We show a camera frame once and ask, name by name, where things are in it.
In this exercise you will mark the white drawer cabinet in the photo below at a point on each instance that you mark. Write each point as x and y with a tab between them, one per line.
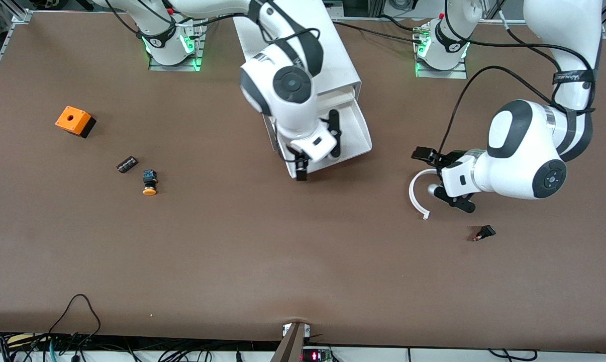
338	55

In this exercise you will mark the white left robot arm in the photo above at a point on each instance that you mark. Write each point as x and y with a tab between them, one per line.
519	151

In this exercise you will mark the small black rocker switch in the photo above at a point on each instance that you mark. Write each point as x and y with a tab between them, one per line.
486	232

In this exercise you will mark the small red display module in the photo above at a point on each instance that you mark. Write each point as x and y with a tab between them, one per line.
315	356

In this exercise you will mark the small black terminal block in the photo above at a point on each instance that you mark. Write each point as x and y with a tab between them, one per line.
127	164

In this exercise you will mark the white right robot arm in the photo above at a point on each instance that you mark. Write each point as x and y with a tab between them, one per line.
283	85

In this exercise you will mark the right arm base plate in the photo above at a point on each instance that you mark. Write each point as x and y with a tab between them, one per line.
175	67

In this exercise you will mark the orange push button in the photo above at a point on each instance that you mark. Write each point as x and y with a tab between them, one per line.
149	190

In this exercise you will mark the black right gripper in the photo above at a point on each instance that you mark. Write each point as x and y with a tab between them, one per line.
301	164

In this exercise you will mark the orange button enclosure box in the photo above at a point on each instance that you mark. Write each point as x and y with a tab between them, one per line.
72	120

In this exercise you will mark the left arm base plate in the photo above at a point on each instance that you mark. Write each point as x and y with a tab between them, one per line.
453	74

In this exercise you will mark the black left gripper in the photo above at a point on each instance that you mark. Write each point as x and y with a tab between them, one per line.
446	159

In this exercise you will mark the aluminium frame rail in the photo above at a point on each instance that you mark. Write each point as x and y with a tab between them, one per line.
504	21
21	16

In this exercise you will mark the brown camera mount post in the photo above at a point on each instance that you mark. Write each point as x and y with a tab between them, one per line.
290	347

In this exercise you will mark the white curved plastic piece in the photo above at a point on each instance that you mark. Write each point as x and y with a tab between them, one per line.
411	193

